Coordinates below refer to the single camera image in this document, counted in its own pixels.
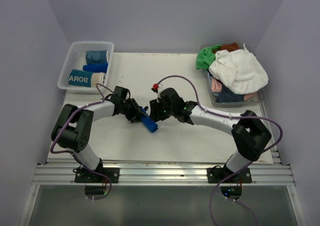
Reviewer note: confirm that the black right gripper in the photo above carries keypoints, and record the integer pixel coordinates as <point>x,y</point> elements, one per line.
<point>155,114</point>

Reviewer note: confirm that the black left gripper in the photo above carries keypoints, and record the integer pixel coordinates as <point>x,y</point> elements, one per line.
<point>135,111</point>

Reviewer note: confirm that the blue microfiber towel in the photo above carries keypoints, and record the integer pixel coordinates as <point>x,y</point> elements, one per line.
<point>147,121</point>

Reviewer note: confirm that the teal beige cartoon towel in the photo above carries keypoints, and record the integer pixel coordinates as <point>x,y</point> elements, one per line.
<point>80,78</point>

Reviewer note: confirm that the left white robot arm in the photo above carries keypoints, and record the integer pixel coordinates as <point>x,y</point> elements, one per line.
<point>72,129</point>

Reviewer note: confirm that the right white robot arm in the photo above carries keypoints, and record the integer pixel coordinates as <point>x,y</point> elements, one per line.
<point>249,133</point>

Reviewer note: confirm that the rolled blue towel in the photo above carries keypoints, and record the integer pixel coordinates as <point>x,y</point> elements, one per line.
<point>96,68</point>

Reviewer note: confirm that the white plastic basket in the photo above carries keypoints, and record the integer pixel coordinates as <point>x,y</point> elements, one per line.
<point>75,59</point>

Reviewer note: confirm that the rolled teal towel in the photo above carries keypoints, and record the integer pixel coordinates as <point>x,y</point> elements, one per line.
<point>96,57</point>

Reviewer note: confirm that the dark blue towel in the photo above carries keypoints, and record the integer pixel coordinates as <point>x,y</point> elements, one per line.
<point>227,96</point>

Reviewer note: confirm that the green towel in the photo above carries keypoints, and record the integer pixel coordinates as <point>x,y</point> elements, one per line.
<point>206,57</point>

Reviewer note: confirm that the clear plastic towel bin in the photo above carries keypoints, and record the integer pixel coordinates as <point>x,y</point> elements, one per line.
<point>259,96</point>

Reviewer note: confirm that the white towel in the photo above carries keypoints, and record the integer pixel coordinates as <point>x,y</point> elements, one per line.
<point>239,71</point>

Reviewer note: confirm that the brown towel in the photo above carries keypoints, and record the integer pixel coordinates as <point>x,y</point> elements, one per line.
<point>229,47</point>

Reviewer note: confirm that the aluminium mounting rail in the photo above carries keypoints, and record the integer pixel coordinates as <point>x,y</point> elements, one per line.
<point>60,172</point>

